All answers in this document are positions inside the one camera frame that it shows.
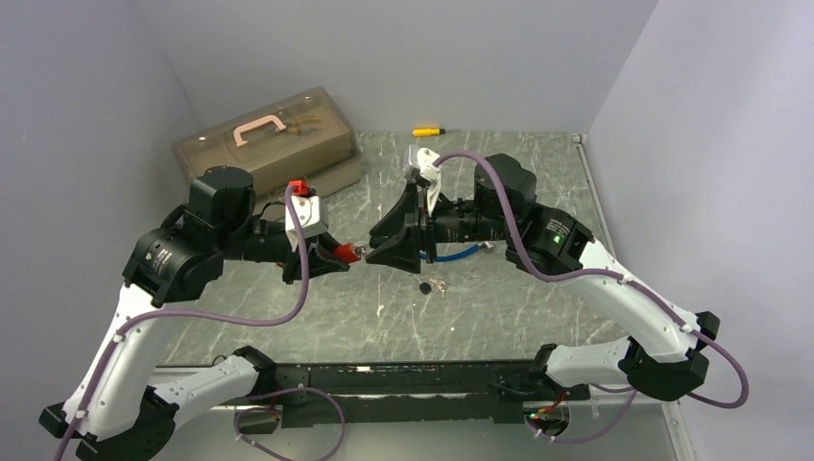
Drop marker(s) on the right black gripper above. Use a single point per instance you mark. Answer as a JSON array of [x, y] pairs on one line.
[[410, 211]]

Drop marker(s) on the blue cable lock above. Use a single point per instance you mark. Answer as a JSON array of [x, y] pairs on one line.
[[482, 247]]

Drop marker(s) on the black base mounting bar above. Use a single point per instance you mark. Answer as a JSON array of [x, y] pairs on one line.
[[519, 372]]

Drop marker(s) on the aluminium frame rail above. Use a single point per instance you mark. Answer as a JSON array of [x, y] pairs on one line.
[[470, 394]]

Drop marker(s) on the yellow handled screwdriver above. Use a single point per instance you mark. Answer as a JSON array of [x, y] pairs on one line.
[[428, 132]]

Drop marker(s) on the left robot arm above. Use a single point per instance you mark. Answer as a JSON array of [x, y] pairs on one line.
[[116, 413]]

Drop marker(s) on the red cable lock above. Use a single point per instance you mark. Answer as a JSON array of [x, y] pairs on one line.
[[347, 253]]

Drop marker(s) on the brown translucent tool box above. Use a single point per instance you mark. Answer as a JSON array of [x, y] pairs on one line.
[[302, 137]]

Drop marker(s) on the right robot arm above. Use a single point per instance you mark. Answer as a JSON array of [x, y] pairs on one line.
[[661, 353]]

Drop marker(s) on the silver key bunch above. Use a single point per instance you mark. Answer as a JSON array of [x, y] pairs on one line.
[[440, 285]]

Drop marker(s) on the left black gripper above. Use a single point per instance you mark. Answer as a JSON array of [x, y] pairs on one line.
[[319, 264]]

